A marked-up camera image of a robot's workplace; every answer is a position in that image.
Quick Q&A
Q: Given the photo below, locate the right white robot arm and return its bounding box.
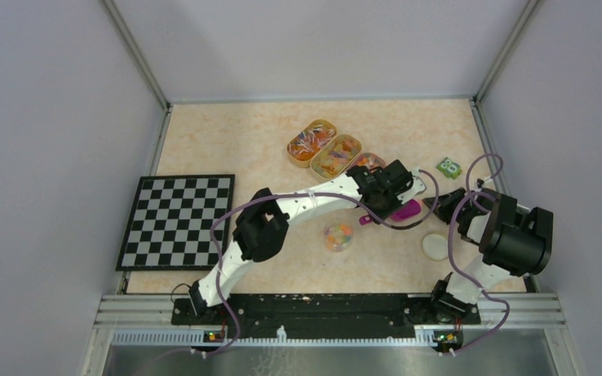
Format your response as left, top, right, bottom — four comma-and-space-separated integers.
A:
428, 188, 554, 323

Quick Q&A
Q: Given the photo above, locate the green owl eraser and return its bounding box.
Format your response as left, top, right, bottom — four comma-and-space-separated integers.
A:
436, 157, 462, 180

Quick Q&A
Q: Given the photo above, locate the tray of striped candies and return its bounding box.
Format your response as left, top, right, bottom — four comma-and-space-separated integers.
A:
286, 119, 338, 168

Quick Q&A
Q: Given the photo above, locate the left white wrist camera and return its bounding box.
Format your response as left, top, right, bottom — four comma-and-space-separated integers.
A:
403, 167, 427, 201

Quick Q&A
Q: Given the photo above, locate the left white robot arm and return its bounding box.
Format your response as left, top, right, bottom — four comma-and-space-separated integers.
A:
189, 160, 426, 324

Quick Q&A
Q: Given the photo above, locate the clear plastic cup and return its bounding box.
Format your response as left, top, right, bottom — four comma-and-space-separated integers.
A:
323, 218, 354, 252

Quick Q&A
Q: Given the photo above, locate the purple plastic scoop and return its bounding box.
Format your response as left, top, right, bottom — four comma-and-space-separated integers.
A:
359, 200, 422, 226

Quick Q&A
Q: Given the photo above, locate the tray of yellow purple candies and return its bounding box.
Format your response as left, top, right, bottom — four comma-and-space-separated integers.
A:
310, 134, 363, 181

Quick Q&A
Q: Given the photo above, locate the black white checkerboard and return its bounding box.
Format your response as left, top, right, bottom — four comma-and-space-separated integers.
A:
115, 174, 235, 271

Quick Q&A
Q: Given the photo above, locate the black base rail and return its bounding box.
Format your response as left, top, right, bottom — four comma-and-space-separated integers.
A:
171, 293, 481, 340

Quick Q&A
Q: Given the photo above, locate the white round lid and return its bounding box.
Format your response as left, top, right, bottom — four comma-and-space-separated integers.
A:
422, 233, 448, 262

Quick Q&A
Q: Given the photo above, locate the tray of orange pink candies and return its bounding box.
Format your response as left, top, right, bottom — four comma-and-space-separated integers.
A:
348, 152, 387, 170

